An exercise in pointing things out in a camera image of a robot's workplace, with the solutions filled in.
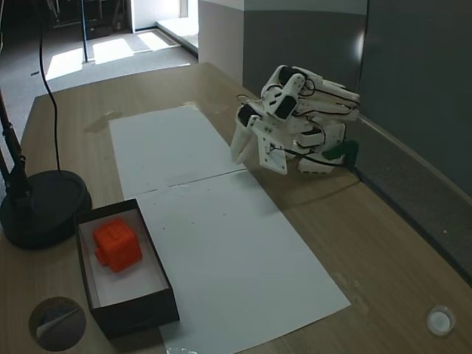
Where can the round grey disc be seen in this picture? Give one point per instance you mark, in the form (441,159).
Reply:
(60,328)

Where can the orange cube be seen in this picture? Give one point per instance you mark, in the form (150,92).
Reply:
(118,243)

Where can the clear round plastic cap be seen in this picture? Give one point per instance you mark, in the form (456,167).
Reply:
(440,321)

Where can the brown cardboard box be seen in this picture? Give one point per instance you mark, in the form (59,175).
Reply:
(136,315)

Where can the blue metal pole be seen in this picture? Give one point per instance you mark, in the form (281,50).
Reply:
(86,37)

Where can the black round lamp base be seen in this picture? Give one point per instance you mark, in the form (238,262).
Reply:
(48,206)

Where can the green table clamp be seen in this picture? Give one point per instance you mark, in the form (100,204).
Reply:
(341,150)

